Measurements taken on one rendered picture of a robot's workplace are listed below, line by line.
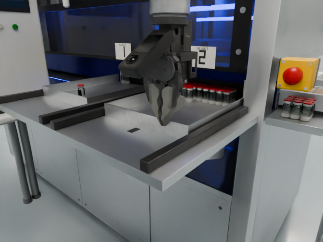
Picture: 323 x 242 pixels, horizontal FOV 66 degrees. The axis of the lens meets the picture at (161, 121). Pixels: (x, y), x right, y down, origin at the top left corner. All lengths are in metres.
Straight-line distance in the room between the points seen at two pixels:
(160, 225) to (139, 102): 0.60
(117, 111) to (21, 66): 0.76
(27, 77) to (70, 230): 0.89
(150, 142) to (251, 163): 0.36
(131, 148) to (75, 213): 1.32
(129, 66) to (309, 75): 0.41
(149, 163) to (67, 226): 1.34
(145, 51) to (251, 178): 0.50
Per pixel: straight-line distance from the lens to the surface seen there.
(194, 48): 0.76
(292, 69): 0.63
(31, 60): 1.33
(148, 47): 0.45
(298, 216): 1.87
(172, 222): 1.08
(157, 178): 0.39
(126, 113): 0.60
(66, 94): 0.82
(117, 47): 0.99
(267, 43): 0.68
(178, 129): 0.51
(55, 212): 1.82
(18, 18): 1.31
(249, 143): 0.74
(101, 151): 0.48
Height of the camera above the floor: 1.09
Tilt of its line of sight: 20 degrees down
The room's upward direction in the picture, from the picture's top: straight up
